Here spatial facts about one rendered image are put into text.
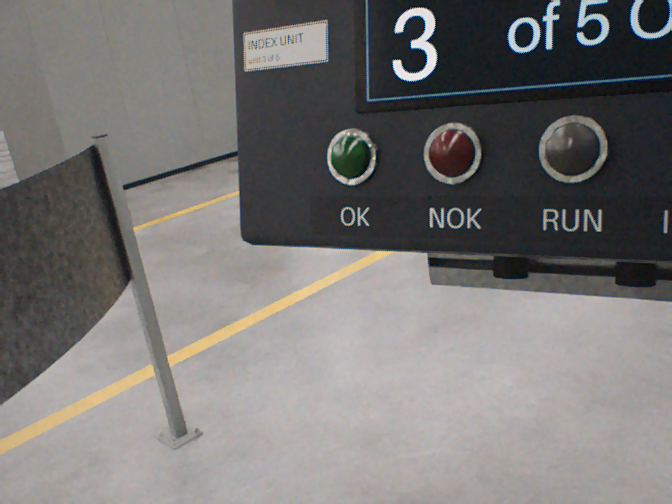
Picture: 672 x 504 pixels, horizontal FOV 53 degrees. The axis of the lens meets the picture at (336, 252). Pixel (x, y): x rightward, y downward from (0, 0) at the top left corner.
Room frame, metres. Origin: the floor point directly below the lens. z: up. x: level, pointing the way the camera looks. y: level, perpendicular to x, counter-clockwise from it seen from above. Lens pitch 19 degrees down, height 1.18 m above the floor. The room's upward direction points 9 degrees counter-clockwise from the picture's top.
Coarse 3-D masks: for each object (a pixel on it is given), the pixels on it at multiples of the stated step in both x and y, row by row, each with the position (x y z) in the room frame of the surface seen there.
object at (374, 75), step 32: (384, 0) 0.32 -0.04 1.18; (416, 0) 0.31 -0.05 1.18; (448, 0) 0.30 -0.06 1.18; (384, 32) 0.31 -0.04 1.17; (416, 32) 0.31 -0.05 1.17; (448, 32) 0.30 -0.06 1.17; (384, 64) 0.31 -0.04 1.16; (416, 64) 0.30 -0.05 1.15; (448, 64) 0.29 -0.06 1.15; (384, 96) 0.31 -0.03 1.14; (416, 96) 0.30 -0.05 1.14; (448, 96) 0.29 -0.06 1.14
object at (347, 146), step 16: (352, 128) 0.32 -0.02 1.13; (336, 144) 0.31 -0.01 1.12; (352, 144) 0.31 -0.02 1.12; (368, 144) 0.31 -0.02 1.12; (336, 160) 0.31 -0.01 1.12; (352, 160) 0.30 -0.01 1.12; (368, 160) 0.30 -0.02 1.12; (336, 176) 0.31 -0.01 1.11; (352, 176) 0.30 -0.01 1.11; (368, 176) 0.30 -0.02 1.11
